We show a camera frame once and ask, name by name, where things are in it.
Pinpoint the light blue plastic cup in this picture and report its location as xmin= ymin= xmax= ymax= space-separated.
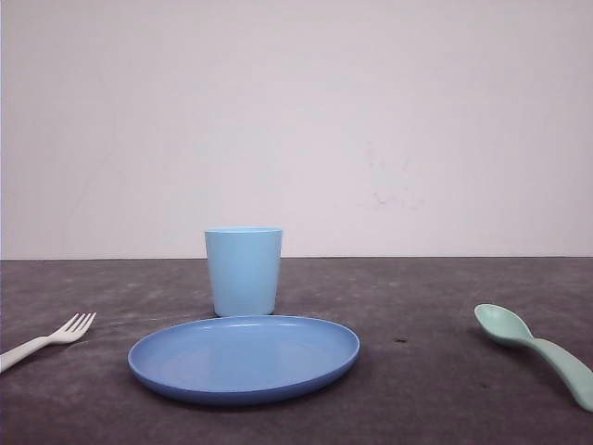
xmin=205 ymin=226 xmax=283 ymax=317

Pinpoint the blue plastic plate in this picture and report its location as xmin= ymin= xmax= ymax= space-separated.
xmin=128 ymin=315 xmax=360 ymax=406

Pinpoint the mint green plastic spoon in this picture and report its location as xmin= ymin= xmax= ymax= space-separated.
xmin=473 ymin=303 xmax=592 ymax=413

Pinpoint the white plastic fork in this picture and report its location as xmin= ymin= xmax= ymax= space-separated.
xmin=1 ymin=312 xmax=96 ymax=373

